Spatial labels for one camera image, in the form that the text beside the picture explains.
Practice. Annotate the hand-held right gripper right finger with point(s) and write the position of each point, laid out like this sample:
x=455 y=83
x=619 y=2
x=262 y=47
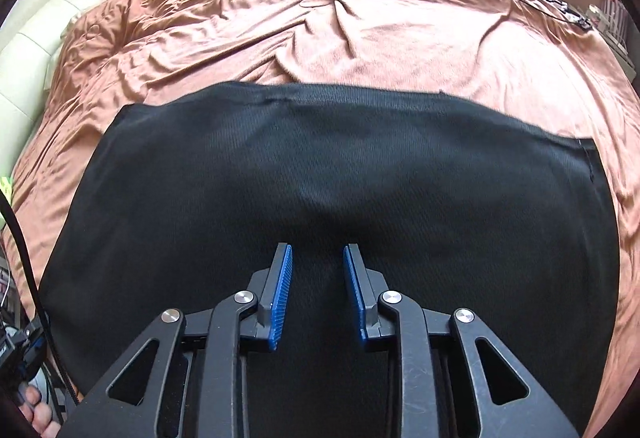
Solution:
x=354 y=288

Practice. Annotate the small black device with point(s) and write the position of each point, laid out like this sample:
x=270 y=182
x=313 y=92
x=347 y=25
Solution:
x=577 y=17

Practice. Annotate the brown bed blanket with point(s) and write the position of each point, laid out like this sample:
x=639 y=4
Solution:
x=400 y=18

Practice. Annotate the green cloth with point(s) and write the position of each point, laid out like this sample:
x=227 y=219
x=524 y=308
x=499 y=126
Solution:
x=5 y=185

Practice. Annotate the black tank top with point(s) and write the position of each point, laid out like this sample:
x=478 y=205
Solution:
x=320 y=168

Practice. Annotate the person's left hand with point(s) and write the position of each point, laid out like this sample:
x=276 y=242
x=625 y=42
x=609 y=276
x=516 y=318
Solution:
x=40 y=418

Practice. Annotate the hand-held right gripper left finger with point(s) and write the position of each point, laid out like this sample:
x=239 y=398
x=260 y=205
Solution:
x=280 y=288

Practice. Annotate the cream padded headboard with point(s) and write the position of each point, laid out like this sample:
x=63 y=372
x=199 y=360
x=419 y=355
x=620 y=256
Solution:
x=40 y=43

